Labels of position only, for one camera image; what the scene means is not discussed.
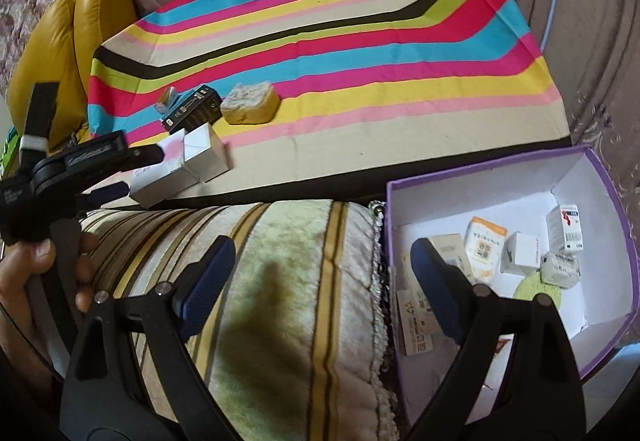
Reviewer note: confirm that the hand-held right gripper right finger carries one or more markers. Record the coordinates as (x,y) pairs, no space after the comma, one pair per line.
(440,286)

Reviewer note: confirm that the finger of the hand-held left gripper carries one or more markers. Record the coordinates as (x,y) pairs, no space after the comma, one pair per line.
(112,192)
(147,155)

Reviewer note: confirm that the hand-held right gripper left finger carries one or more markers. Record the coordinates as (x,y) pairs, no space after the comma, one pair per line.
(210,281)

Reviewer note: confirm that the white and pink box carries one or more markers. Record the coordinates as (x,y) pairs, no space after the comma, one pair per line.
(165,181)

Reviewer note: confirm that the white printed medicine box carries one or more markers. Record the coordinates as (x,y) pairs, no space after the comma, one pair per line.
(415,326)

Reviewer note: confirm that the purple cardboard storage box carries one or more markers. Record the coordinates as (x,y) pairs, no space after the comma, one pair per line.
(590,201)

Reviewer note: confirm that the person's left hand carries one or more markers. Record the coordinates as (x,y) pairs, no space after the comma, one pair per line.
(20,281)

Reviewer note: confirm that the beige cardboard box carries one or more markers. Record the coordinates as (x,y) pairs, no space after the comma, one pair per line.
(452,248)

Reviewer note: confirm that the green plastic item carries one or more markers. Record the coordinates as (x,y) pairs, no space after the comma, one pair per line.
(7,146)

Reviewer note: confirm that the small grey box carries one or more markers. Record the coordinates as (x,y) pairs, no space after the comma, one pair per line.
(167,100)

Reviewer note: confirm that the orange and white packet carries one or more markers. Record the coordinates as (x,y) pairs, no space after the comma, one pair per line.
(485,248)

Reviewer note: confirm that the plain white box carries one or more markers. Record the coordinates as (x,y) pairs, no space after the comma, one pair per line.
(210,153)

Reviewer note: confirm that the black box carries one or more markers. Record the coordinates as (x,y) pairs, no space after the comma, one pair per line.
(192,108)

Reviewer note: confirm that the small white cube box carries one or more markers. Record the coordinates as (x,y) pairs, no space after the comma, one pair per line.
(520,253)

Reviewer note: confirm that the white packet with red print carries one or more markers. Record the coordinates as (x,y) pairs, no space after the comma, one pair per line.
(502,347)

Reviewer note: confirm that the round yellow-green pad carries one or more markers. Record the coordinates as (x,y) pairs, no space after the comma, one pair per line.
(530,290)

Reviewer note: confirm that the yellow sponge block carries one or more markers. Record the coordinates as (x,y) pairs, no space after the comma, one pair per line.
(250,103)

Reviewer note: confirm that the crumpled white box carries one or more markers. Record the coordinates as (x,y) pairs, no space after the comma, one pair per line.
(560,270)

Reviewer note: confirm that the yellow cushion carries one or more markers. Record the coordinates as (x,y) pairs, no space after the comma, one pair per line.
(65,46)

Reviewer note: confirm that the white box with red label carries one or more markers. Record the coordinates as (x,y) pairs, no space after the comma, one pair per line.
(565,228)

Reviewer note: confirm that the colourful striped cloth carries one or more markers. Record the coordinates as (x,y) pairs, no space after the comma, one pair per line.
(325,46)

